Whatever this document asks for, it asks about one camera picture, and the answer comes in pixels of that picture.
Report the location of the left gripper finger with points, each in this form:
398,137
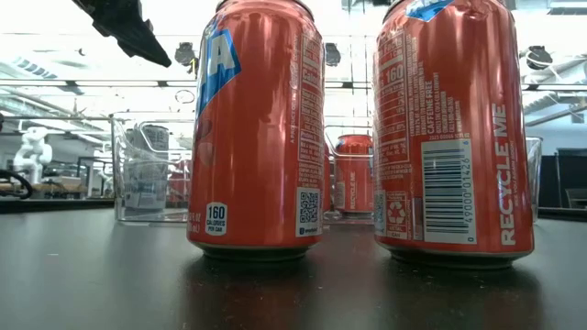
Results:
124,27

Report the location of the clear plastic bin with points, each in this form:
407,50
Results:
536,183
119,183
330,137

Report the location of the red Fanta soda can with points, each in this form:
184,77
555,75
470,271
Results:
454,114
326,179
353,174
257,137

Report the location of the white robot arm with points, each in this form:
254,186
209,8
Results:
34,151

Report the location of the black hanging ceiling fixture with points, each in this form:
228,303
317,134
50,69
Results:
332,54
185,54
539,57

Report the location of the black cabinet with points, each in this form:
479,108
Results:
568,174

